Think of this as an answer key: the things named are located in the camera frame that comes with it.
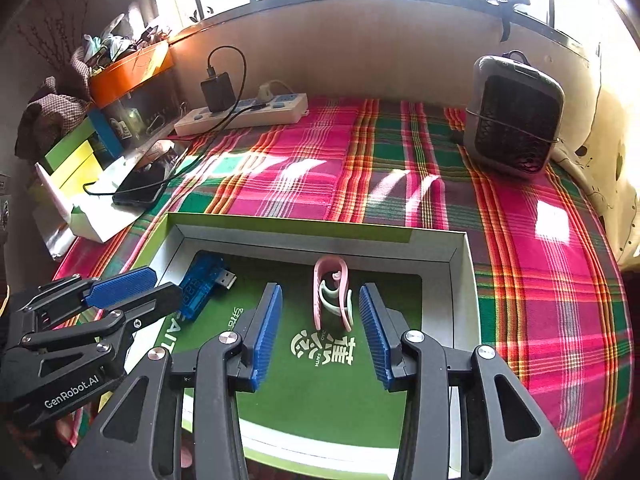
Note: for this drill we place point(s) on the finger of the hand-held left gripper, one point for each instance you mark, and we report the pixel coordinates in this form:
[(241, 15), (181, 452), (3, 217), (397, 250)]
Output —
[(120, 285), (155, 302)]

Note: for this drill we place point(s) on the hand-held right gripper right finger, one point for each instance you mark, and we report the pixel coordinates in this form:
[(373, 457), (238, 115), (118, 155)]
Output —
[(376, 335)]

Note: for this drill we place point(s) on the cream printed curtain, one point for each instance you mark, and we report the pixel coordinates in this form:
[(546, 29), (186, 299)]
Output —
[(610, 160)]

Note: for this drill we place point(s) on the white power strip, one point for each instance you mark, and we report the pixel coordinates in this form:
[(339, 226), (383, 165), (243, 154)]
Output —
[(270, 112)]

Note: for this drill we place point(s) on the black window hook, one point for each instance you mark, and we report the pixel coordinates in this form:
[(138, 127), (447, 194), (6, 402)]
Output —
[(506, 15)]

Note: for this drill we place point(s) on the white wall plug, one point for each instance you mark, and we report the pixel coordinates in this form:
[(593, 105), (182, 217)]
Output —
[(265, 91)]

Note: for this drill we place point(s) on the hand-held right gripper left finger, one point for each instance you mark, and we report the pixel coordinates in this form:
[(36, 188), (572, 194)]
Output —
[(265, 335)]

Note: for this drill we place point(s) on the clutter pile in tray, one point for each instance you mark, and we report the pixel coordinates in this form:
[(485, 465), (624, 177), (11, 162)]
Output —
[(115, 42)]

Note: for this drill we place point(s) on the brown checked cloth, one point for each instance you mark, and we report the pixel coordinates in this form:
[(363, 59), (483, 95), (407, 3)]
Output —
[(50, 110)]

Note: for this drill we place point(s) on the orange storage tray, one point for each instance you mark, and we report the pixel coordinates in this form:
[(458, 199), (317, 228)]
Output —
[(130, 72)]

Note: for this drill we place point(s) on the pink green plaid blanket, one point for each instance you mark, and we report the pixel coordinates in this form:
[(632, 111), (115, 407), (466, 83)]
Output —
[(525, 260)]

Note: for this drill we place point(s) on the blue transparent usb tester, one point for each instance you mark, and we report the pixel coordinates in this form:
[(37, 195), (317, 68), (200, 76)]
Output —
[(200, 280)]

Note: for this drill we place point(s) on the grey portable fan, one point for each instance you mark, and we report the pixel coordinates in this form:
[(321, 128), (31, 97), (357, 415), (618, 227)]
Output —
[(515, 115)]

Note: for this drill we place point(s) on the black charger block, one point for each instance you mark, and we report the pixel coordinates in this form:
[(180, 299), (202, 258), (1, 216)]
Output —
[(217, 92)]

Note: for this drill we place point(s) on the blue narrow box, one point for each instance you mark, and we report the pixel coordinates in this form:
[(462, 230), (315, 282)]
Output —
[(107, 132)]

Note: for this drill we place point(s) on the yellow green cardboard box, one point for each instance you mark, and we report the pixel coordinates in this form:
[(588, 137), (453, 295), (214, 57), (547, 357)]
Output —
[(70, 157)]

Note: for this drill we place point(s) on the pink loop clip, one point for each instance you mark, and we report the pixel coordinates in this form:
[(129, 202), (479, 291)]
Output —
[(318, 300)]

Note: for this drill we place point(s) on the black smartphone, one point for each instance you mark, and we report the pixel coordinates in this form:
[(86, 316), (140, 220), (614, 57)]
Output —
[(140, 187)]

